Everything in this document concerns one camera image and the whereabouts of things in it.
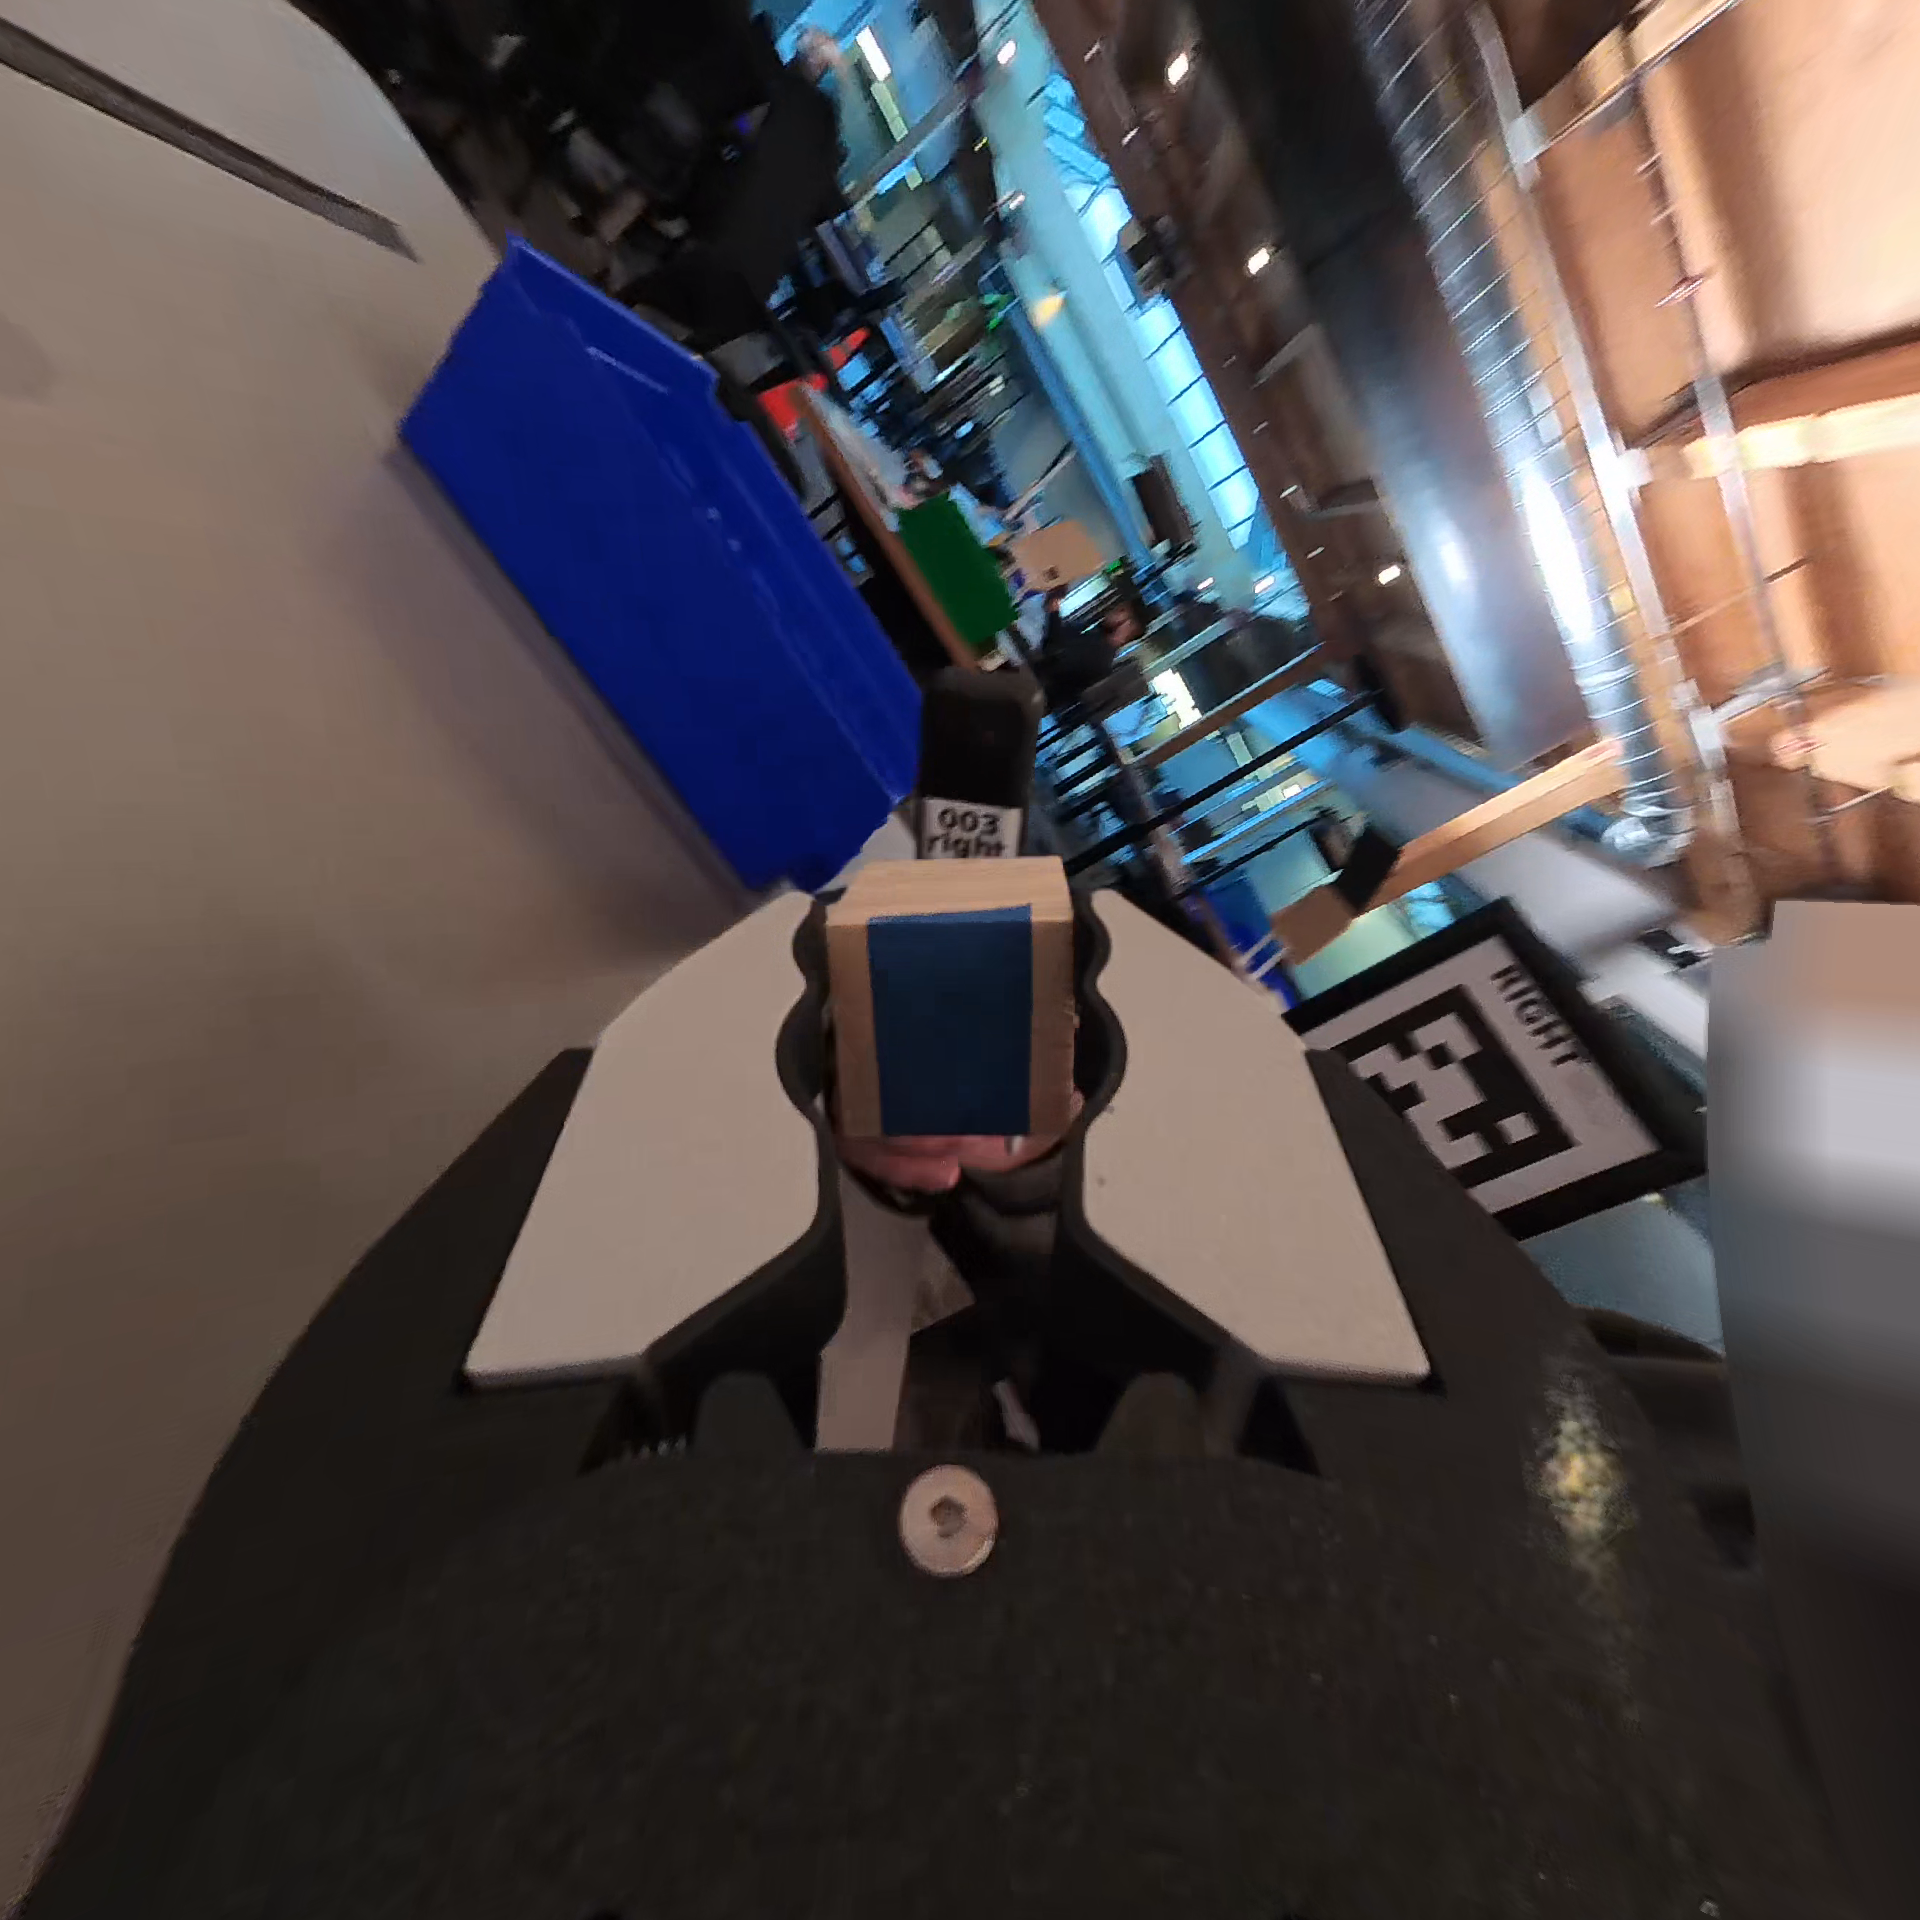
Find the ribbed silver ventilation duct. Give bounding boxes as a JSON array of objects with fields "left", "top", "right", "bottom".
[{"left": 1394, "top": 0, "right": 1713, "bottom": 840}]

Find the person's right hand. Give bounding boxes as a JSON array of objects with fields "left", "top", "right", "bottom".
[{"left": 864, "top": 1132, "right": 1075, "bottom": 1206}]

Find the grey desk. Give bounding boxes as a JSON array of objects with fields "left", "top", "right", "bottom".
[{"left": 0, "top": 0, "right": 937, "bottom": 1878}]

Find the wooden cube with blue stripe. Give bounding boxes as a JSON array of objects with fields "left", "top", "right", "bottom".
[{"left": 821, "top": 853, "right": 1086, "bottom": 1142}]

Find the green panel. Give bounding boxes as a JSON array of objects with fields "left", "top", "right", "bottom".
[{"left": 896, "top": 495, "right": 1022, "bottom": 654}]

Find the blue plastic bin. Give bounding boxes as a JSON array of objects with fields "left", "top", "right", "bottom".
[{"left": 397, "top": 233, "right": 931, "bottom": 894}]

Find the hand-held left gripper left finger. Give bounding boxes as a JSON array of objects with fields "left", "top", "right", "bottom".
[{"left": 460, "top": 894, "right": 857, "bottom": 1445}]

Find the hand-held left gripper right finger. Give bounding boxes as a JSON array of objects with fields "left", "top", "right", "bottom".
[{"left": 1050, "top": 886, "right": 1434, "bottom": 1445}]

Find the black and white tag poster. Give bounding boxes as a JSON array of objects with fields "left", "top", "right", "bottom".
[{"left": 1285, "top": 894, "right": 1707, "bottom": 1245}]

